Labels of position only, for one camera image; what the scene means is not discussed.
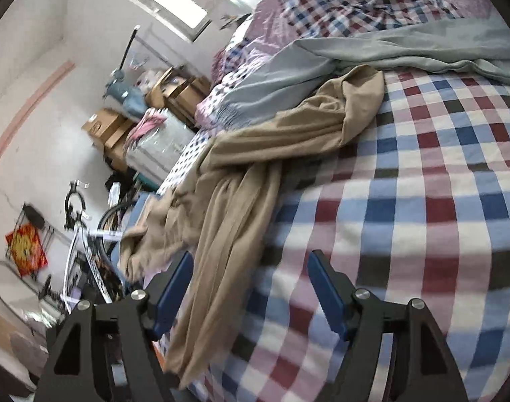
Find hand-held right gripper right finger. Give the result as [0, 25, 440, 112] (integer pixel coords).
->
[307, 250, 469, 402]

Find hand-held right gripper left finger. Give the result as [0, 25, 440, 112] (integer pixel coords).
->
[35, 251, 194, 402]

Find tan shirt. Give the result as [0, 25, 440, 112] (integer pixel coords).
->
[118, 65, 385, 390]

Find light blue-grey pants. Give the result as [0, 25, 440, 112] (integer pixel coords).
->
[219, 20, 510, 128]

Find bicycle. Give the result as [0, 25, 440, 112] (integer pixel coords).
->
[41, 180, 155, 315]

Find white ribbed suitcase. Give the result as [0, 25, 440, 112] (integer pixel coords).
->
[125, 111, 197, 189]

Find pink cloth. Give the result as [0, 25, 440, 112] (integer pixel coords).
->
[125, 108, 167, 147]

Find labelled cardboard box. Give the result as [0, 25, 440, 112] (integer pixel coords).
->
[82, 109, 136, 172]

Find open brown cardboard boxes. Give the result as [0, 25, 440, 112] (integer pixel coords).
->
[146, 67, 214, 128]

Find blue shark plush toy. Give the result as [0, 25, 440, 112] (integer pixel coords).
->
[102, 69, 147, 122]

